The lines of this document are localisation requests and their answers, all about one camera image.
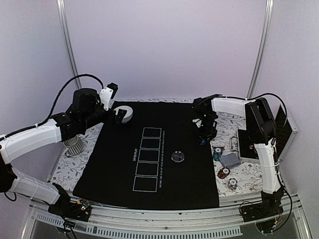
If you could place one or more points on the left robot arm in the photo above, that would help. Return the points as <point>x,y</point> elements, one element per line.
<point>88,109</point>

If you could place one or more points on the left aluminium frame post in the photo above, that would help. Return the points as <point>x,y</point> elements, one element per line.
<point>66,36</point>

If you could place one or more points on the black poker felt mat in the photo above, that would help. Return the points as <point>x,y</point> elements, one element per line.
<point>161,184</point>

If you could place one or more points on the aluminium frame post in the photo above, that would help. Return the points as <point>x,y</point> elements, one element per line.
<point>262,46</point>
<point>66,36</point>

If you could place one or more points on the white poker chip stack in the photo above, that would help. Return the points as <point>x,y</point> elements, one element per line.
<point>232,184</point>

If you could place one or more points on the front aluminium rail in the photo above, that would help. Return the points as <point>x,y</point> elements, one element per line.
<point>119,223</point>

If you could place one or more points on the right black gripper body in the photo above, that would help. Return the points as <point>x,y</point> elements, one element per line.
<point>207,129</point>

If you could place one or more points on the white ceramic bowl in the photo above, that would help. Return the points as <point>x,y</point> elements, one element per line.
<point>129,113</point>

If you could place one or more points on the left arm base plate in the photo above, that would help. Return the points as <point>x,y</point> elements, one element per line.
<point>71,210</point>

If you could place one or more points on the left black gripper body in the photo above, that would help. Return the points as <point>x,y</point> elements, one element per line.
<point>109,120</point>

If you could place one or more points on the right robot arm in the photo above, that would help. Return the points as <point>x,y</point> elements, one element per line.
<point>261,130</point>

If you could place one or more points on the orange poker chip stack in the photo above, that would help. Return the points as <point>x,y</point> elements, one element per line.
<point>223,173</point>

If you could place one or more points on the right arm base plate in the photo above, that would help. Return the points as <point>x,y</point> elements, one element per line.
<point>255,211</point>

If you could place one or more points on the right aluminium frame post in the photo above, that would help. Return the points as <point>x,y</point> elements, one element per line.
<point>262,46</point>

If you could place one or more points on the teal poker chip stack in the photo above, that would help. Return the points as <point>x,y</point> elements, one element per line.
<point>217,153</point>

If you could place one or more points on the blue playing card deck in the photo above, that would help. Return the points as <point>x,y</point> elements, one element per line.
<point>230,160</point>

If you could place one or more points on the black dealer button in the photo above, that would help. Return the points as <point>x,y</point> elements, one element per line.
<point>177,156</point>

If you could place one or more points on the striped metal cup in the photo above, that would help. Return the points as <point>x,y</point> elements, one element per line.
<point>74,146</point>

